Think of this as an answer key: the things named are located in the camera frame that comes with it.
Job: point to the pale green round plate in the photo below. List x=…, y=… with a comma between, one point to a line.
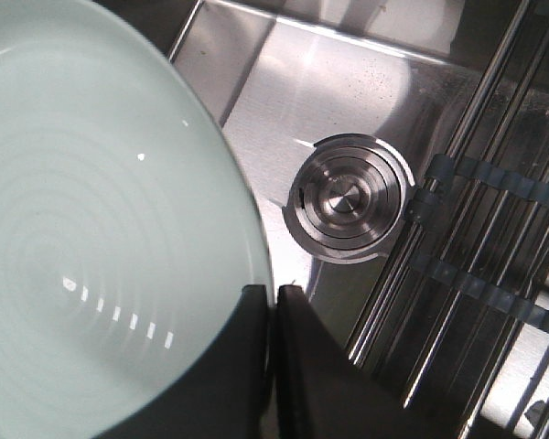
x=127, y=230

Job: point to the roll-up steel dish rack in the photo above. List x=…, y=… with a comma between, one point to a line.
x=457, y=326

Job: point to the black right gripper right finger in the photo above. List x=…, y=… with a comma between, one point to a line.
x=321, y=394

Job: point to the stainless steel sink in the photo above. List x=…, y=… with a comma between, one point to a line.
x=278, y=77

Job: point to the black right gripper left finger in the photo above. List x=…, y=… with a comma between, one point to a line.
x=222, y=395

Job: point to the steel sink drain strainer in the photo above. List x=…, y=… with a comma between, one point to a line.
x=347, y=200

